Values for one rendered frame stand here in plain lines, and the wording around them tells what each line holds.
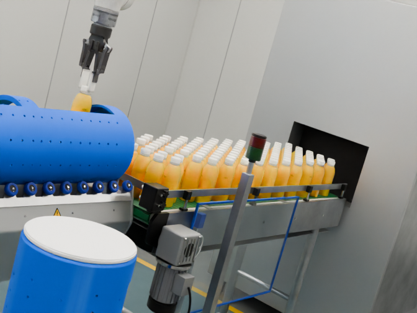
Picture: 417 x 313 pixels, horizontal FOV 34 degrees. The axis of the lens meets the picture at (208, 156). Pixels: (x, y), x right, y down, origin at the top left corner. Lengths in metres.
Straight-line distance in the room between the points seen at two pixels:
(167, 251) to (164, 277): 0.10
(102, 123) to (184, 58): 5.19
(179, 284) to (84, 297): 1.00
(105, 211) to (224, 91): 4.83
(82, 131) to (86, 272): 0.81
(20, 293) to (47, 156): 0.65
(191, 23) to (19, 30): 2.31
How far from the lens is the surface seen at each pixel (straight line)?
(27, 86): 6.00
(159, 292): 2.63
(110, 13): 2.46
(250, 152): 2.67
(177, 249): 2.54
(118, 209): 2.56
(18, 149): 2.14
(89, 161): 2.35
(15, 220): 2.25
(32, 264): 1.64
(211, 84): 7.32
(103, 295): 1.64
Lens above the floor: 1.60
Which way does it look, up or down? 10 degrees down
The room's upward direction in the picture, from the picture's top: 16 degrees clockwise
